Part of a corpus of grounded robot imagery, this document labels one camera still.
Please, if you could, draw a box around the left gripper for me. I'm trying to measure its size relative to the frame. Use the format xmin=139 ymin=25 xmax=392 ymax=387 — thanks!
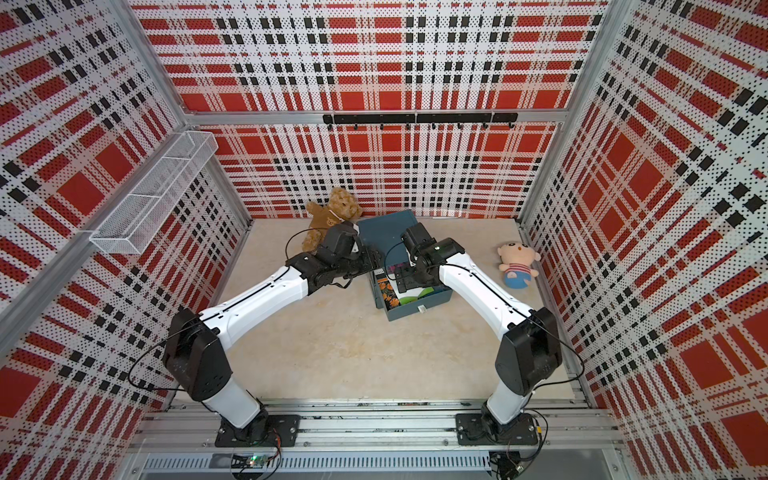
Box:
xmin=335 ymin=245 xmax=387 ymax=280

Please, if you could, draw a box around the teal top drawer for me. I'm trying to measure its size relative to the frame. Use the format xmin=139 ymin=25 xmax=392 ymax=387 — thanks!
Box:
xmin=368 ymin=269 xmax=453 ymax=321

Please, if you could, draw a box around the orange flower seed bag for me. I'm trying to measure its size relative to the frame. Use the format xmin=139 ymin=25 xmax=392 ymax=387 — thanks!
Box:
xmin=376 ymin=274 xmax=400 ymax=310

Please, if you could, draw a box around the green white seed bag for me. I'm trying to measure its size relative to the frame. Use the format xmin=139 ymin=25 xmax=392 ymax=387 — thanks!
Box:
xmin=396 ymin=286 xmax=445 ymax=305

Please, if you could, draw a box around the teal drawer cabinet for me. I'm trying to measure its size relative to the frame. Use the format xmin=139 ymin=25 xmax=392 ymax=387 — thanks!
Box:
xmin=357 ymin=210 xmax=418 ymax=269

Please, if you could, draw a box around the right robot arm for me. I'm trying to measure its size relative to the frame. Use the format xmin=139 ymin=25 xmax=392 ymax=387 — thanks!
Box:
xmin=401 ymin=223 xmax=563 ymax=427

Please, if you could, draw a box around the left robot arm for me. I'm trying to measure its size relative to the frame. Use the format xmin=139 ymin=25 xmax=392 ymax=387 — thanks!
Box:
xmin=162 ymin=221 xmax=383 ymax=442

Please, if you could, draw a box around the brown teddy bear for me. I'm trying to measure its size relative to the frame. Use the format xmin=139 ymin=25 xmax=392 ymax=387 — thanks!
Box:
xmin=302 ymin=187 xmax=363 ymax=252

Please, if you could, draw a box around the pink pig plush doll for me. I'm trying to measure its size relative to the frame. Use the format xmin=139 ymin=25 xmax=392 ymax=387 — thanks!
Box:
xmin=497 ymin=242 xmax=541 ymax=289

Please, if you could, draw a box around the green circuit board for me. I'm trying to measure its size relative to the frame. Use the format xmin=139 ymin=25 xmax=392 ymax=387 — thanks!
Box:
xmin=230 ymin=454 xmax=271 ymax=470

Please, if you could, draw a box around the black hook rail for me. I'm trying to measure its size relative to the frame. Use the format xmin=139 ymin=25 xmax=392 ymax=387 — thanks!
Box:
xmin=322 ymin=112 xmax=519 ymax=128

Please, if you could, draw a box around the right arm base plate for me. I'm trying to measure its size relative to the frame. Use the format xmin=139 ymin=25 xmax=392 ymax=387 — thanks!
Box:
xmin=455 ymin=413 xmax=539 ymax=446

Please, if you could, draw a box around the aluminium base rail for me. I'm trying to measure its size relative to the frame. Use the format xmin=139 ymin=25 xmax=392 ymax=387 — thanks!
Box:
xmin=119 ymin=400 xmax=630 ymax=479

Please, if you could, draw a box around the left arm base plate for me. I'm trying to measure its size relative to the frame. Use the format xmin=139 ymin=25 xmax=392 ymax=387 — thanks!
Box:
xmin=215 ymin=412 xmax=301 ymax=448

